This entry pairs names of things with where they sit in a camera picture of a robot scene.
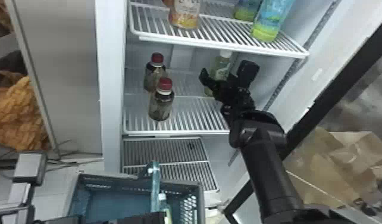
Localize orange bottle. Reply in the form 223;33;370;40
167;0;202;30

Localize fridge door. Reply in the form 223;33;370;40
223;14;382;224

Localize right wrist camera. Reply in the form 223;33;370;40
236;60;261;90

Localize blue basket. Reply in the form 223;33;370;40
67;160;206;224

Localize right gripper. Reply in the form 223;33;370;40
198;67;257;111

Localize pale green bottle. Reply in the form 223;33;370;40
204;49;234;97

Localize brown bottle red cap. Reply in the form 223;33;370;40
148;77;176;122
143;52;168;94

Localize white fridge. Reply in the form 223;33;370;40
5;0;382;208

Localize green bottle blue label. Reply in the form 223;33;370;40
251;0;297;43

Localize clear green bottle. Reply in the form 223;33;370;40
158;191;173;224

